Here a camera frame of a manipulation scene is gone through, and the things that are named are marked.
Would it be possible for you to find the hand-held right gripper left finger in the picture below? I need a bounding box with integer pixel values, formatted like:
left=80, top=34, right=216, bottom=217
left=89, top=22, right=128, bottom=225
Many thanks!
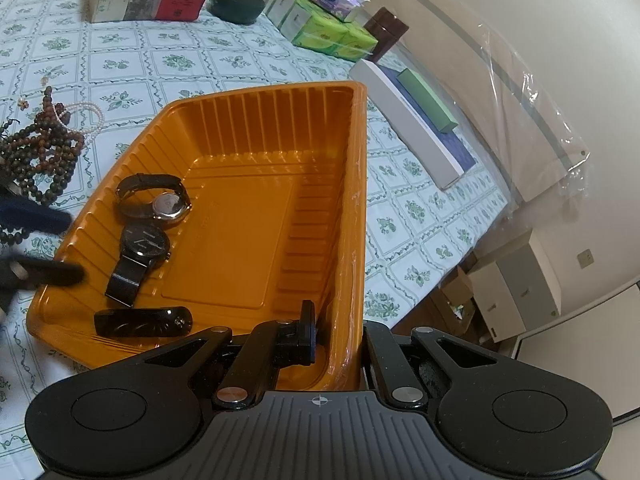
left=135, top=300, right=319, bottom=408

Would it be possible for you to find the black leather strap watch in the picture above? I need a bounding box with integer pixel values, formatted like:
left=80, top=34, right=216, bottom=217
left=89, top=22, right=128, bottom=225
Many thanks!
left=116, top=174, right=192, bottom=231

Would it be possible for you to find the plastic wrapped headboard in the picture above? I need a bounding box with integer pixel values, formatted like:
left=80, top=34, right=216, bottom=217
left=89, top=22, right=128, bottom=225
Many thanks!
left=367, top=0, right=592, bottom=207

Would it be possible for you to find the orange plastic tray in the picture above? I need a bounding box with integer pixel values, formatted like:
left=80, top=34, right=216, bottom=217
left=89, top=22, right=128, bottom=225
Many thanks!
left=26, top=80, right=369, bottom=392

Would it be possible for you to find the boxed book set red panel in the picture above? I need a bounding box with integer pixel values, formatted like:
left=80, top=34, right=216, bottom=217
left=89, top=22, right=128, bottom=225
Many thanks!
left=90, top=0, right=208, bottom=24

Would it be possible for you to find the long green box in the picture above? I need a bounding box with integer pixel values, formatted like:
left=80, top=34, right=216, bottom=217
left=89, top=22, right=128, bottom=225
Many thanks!
left=395, top=67, right=458, bottom=134

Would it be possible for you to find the flat purple box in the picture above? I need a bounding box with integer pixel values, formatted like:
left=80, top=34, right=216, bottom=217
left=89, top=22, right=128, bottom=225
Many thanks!
left=380, top=64, right=478, bottom=172

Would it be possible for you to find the glossy black smart band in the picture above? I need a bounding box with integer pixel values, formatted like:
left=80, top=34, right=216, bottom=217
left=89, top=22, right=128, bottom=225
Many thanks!
left=94, top=306, right=194, bottom=339

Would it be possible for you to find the purple tissue pack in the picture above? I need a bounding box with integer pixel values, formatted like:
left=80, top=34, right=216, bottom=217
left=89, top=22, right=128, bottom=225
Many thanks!
left=305, top=0, right=369, bottom=23

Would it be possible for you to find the dark bead necklace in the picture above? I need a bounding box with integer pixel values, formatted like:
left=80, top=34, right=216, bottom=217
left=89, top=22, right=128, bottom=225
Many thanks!
left=0, top=152, right=81, bottom=247

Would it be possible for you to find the white nightstand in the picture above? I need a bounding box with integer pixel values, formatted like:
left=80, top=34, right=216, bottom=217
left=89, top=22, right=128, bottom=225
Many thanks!
left=467, top=230, right=563, bottom=343

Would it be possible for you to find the long white box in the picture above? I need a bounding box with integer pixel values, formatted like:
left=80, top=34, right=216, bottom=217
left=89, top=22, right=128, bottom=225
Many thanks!
left=350, top=60, right=463, bottom=191

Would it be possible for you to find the open cardboard box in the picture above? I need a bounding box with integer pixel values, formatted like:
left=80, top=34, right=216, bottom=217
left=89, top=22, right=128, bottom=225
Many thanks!
left=439, top=266, right=477, bottom=337

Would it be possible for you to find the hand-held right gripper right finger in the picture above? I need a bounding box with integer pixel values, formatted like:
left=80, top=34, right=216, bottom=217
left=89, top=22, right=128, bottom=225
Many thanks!
left=361, top=320, right=501, bottom=408

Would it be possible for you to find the white pearl necklace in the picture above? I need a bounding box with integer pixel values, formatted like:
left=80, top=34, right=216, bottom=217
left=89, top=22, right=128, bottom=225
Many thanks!
left=56, top=102, right=104, bottom=137

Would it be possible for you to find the dark brown cylindrical container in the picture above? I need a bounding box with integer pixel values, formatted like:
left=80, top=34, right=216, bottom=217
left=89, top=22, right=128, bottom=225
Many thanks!
left=364, top=7, right=411, bottom=63

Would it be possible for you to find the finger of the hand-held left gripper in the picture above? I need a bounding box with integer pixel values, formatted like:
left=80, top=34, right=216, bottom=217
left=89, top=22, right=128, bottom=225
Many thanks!
left=0, top=255, right=85, bottom=292
left=0, top=197, right=72, bottom=235

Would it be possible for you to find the green tissue pack bundle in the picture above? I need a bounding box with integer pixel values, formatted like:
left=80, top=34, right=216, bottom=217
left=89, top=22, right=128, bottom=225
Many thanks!
left=265, top=0, right=379, bottom=63

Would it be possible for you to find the black mesh band watch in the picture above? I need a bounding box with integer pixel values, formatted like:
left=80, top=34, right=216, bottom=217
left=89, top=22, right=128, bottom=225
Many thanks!
left=105, top=224, right=172, bottom=308

